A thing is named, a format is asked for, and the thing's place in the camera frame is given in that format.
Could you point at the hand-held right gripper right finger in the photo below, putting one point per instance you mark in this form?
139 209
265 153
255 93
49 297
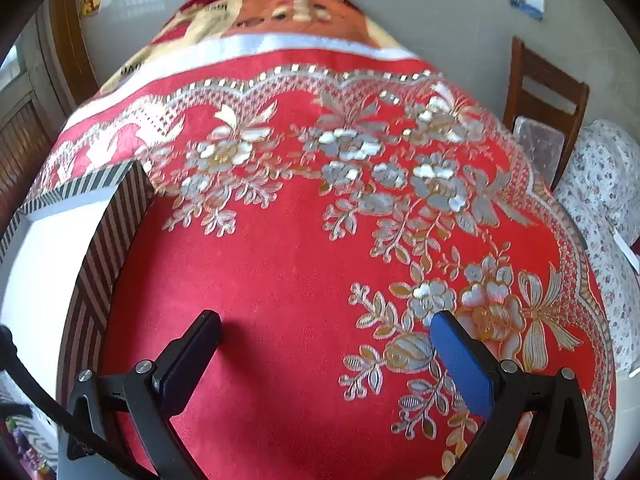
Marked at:
462 360

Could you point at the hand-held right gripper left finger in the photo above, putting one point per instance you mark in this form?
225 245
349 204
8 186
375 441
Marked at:
192 355

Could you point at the striped white cardboard box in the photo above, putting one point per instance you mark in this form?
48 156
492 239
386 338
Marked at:
50 260

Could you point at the red floral tablecloth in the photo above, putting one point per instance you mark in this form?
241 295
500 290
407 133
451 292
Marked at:
280 260

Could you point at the white paper slip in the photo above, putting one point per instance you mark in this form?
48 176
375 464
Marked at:
625 247

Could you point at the clear plastic bag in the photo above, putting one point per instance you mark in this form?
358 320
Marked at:
537 145

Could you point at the floral fabric bedding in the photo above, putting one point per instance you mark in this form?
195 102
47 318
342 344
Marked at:
600 170

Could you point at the brown slatted wooden door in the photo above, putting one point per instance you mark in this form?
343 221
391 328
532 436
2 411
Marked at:
20 150

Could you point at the brown wooden chair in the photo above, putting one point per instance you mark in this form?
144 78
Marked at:
545 85

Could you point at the cream orange printed blanket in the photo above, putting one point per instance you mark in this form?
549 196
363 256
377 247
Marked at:
320 25

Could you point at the wooden door frame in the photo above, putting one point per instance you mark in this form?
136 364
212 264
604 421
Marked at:
70 45

